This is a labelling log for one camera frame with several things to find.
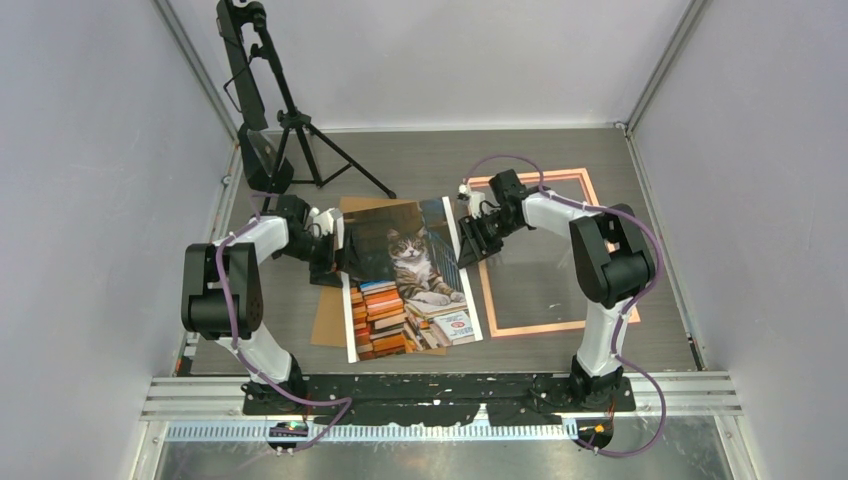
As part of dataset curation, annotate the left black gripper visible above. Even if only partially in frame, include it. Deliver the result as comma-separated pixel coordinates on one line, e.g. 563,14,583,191
277,228,368,289

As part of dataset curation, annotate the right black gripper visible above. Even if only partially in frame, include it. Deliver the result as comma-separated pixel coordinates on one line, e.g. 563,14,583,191
459,211,524,270

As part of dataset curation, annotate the brown cardboard backing board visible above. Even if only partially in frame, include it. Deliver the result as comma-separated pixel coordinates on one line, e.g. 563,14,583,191
312,197,435,363

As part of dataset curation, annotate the clear acrylic sheet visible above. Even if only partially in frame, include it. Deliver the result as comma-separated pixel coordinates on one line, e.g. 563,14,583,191
480,182,627,329

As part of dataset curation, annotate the pink wooden picture frame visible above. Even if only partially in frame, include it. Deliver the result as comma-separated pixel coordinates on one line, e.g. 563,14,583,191
462,170,656,337

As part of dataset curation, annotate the cat photo print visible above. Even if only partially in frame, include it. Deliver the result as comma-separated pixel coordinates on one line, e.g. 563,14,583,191
339,197,483,363

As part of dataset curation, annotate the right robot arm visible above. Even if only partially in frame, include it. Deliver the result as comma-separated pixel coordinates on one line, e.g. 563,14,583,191
457,170,657,411

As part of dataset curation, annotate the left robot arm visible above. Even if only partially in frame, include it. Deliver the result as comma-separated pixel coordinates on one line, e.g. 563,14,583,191
181,194,356,414

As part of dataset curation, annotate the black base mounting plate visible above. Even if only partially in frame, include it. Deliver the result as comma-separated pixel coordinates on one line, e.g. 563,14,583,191
240,373,636,427

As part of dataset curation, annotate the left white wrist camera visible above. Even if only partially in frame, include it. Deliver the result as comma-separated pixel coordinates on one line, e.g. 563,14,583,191
307,208,344,250

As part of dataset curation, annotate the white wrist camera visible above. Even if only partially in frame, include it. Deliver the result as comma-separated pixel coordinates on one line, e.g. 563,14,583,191
307,208,344,250
457,184,486,218

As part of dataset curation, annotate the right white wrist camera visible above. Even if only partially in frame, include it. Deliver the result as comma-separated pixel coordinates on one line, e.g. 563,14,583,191
457,184,486,218

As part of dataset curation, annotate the black camera tripod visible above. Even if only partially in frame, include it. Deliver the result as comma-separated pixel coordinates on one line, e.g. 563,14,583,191
246,1,397,199

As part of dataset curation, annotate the aluminium rail front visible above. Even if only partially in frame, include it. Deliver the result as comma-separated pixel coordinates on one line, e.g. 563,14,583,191
141,372,743,442

